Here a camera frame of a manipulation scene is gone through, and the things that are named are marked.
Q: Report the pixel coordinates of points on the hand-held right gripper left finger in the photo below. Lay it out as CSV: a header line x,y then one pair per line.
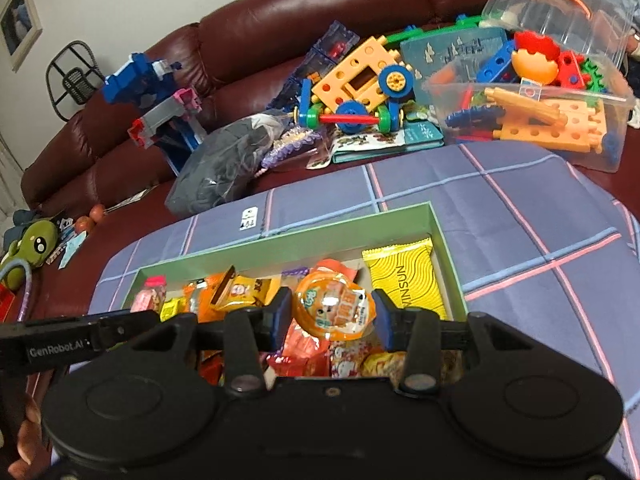
x,y
280,317

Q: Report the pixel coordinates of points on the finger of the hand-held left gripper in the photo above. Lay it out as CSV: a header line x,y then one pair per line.
x,y
125,327

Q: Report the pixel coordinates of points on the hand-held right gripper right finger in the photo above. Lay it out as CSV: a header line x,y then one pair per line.
x,y
384,320

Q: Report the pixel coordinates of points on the pink jelly cup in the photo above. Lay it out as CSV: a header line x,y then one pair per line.
x,y
150,297

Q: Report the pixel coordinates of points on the red rainbow candy packet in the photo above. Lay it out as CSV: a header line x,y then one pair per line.
x,y
300,355

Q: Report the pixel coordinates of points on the yellow wavy snack packet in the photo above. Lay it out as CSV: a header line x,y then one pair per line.
x,y
405,275

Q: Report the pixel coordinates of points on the small yellow snack packet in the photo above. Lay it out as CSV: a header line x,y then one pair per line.
x,y
172,308

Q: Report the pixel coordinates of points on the orange jelly cup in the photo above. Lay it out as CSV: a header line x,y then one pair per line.
x,y
332,310

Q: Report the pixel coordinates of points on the green cardboard box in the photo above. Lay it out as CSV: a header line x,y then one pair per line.
x,y
300,242

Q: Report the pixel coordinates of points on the person's left hand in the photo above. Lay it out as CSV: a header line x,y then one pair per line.
x,y
30,420

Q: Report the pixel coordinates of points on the red white snack packet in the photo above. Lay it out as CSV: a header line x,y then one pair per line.
x,y
346,362

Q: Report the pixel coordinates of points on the purple hoop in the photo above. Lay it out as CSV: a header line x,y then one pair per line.
x,y
28,290

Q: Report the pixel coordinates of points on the red box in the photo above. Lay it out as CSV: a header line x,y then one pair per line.
x,y
6,302

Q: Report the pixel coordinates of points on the light blue paper tag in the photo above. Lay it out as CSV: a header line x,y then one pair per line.
x,y
69,247

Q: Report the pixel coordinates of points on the green plush toy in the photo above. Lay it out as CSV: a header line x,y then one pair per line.
x,y
35,245

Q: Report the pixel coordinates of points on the small orange fruit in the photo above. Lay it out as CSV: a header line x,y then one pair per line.
x,y
82,223
97,211

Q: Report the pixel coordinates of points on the grey plastic bag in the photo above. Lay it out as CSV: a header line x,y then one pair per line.
x,y
220,170

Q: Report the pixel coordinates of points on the purple plaid cloth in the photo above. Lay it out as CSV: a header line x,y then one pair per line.
x,y
500,210

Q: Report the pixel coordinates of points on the purple knitted item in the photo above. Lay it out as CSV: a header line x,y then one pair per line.
x,y
290,148

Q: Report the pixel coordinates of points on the teal picture book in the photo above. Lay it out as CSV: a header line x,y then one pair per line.
x,y
400,139

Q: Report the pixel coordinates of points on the blue toy gear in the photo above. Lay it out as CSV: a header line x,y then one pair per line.
x,y
465,120

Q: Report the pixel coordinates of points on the orange building toy car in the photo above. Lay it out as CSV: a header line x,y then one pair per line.
x,y
355,90

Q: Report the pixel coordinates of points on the blue grey toy robot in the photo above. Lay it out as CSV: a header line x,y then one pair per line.
x,y
142,80

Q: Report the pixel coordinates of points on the orange perforated toy plate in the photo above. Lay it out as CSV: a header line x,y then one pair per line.
x,y
550,120

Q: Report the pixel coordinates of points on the purple toy package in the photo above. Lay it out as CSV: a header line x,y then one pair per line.
x,y
325,60

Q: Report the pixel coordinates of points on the clear plastic toy bin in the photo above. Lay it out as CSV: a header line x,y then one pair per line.
x,y
590,155

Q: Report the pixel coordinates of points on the teal card sheet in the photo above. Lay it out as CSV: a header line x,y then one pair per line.
x,y
450,50

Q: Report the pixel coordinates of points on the yellow red toy egg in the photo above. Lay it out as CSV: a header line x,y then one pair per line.
x,y
537,57

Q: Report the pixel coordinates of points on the framed wall picture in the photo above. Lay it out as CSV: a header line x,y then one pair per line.
x,y
17,15

